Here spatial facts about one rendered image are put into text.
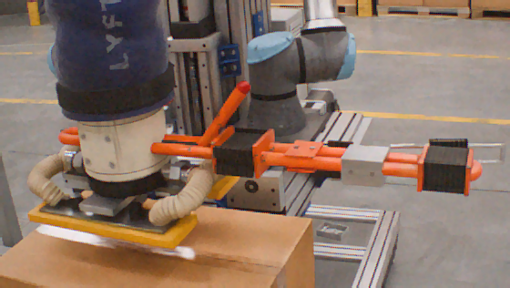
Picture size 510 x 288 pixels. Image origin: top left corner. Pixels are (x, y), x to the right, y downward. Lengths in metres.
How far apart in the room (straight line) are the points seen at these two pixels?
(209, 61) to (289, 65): 0.27
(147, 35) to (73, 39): 0.13
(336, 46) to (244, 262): 0.58
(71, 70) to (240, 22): 0.71
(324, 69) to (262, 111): 0.18
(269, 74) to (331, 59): 0.15
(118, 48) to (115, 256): 0.45
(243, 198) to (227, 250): 0.25
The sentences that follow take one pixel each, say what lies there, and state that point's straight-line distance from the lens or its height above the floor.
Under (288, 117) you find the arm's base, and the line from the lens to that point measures 1.54.
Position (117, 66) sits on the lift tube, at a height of 1.36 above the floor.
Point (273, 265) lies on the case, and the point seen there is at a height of 0.94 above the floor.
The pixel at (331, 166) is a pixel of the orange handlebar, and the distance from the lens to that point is 1.02.
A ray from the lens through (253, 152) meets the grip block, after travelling 1.04.
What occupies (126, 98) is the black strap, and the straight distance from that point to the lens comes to 1.07.
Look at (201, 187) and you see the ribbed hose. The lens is 1.09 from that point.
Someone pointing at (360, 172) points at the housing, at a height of 1.18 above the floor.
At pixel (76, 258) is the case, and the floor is 0.94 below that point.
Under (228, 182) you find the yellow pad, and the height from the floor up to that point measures 1.07.
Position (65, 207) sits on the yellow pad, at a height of 1.08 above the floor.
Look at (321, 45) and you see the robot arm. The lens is 1.52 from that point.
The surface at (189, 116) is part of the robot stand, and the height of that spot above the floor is 1.03.
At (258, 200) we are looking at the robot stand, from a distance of 1.48.
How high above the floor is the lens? 1.61
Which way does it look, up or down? 22 degrees down
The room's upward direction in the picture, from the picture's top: 5 degrees counter-clockwise
